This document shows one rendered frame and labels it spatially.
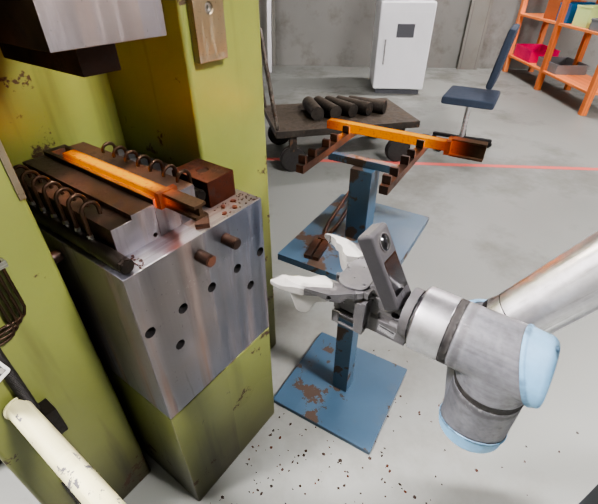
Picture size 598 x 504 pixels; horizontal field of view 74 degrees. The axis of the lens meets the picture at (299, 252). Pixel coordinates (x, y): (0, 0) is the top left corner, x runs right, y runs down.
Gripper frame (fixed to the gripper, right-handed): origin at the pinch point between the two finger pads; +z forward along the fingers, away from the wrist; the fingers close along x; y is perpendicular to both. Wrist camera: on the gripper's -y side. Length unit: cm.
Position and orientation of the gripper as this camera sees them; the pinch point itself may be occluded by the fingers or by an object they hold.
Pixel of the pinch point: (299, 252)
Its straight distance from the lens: 62.7
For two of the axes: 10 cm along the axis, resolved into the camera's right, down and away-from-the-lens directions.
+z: -8.1, -3.5, 4.7
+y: 0.0, 8.1, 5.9
